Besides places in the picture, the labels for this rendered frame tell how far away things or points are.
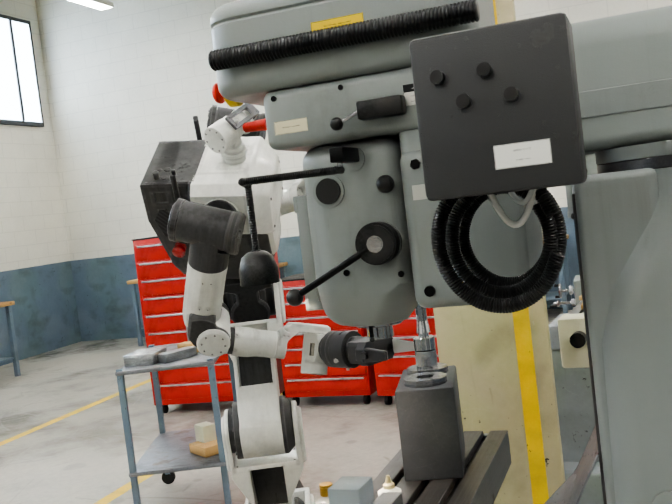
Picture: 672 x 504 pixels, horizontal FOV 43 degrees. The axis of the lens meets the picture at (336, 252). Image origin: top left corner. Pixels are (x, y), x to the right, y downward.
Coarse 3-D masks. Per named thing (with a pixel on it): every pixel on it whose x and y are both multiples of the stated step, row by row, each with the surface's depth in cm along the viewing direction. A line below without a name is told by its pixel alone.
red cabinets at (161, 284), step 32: (160, 256) 687; (160, 288) 690; (288, 288) 660; (160, 320) 692; (288, 320) 663; (320, 320) 654; (288, 352) 666; (160, 384) 697; (192, 384) 688; (224, 384) 682; (288, 384) 669; (320, 384) 659; (352, 384) 649; (384, 384) 635
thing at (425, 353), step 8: (416, 344) 186; (424, 344) 185; (432, 344) 185; (416, 352) 186; (424, 352) 185; (432, 352) 185; (416, 360) 186; (424, 360) 185; (432, 360) 185; (424, 368) 185
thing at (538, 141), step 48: (432, 48) 109; (480, 48) 107; (528, 48) 105; (432, 96) 109; (480, 96) 107; (528, 96) 105; (576, 96) 105; (432, 144) 110; (480, 144) 108; (528, 144) 106; (576, 144) 104; (432, 192) 110; (480, 192) 109
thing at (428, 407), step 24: (408, 384) 175; (432, 384) 173; (456, 384) 184; (408, 408) 172; (432, 408) 172; (456, 408) 172; (408, 432) 173; (432, 432) 172; (456, 432) 171; (408, 456) 173; (432, 456) 172; (456, 456) 172; (408, 480) 173
